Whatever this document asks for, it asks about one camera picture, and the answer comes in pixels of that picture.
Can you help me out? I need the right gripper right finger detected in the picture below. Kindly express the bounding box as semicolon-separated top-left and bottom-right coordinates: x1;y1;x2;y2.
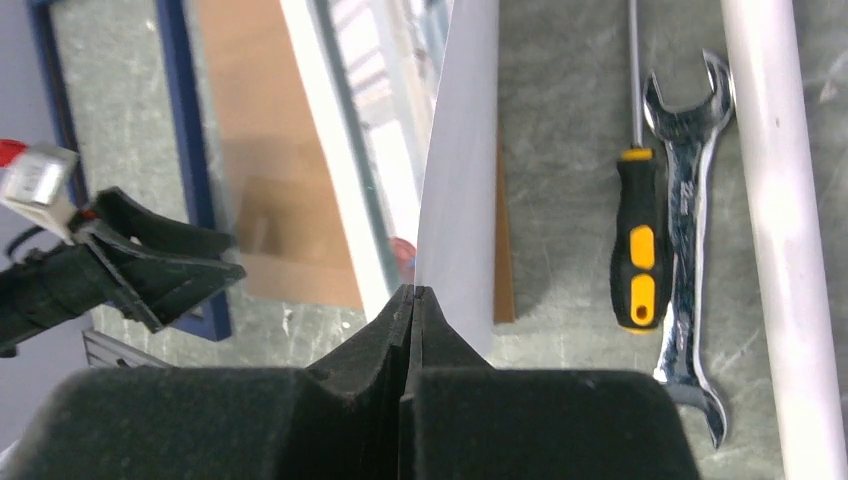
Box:
399;287;700;479

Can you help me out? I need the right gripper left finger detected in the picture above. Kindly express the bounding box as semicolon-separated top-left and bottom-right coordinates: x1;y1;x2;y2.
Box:
0;284;415;480

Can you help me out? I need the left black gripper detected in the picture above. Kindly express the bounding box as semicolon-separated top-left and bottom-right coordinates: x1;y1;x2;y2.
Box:
1;187;246;358

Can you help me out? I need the blue picture frame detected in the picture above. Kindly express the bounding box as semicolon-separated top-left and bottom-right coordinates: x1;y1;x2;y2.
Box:
24;0;232;342

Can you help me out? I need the black yellow screwdriver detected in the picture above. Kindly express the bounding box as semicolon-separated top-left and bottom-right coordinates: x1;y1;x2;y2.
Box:
610;1;663;334

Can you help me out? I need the photo of woman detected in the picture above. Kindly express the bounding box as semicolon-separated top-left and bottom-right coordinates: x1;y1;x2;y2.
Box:
281;1;499;354

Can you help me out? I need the silver 24mm wrench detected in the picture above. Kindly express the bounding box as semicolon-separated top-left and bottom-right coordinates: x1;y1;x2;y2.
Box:
643;50;735;448

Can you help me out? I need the white PVC pipe structure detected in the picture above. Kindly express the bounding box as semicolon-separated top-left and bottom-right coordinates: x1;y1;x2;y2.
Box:
721;1;847;479

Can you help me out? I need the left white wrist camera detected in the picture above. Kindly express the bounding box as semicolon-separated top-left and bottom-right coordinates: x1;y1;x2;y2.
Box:
1;143;79;244

